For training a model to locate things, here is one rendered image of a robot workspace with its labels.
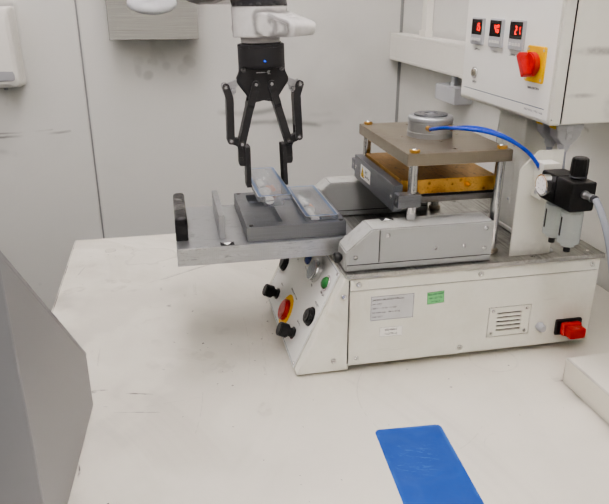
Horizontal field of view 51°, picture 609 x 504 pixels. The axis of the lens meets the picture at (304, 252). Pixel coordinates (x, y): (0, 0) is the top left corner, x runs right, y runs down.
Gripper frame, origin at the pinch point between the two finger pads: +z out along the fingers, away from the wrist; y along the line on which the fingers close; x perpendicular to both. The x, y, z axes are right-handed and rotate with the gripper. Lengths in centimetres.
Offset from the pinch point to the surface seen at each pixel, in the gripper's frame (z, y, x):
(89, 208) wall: 48, 48, -144
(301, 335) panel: 26.9, -3.2, 11.8
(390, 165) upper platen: 1.4, -22.4, 0.1
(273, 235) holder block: 9.0, 0.7, 9.9
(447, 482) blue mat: 32, -15, 45
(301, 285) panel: 22.4, -5.4, 1.5
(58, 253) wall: 66, 63, -144
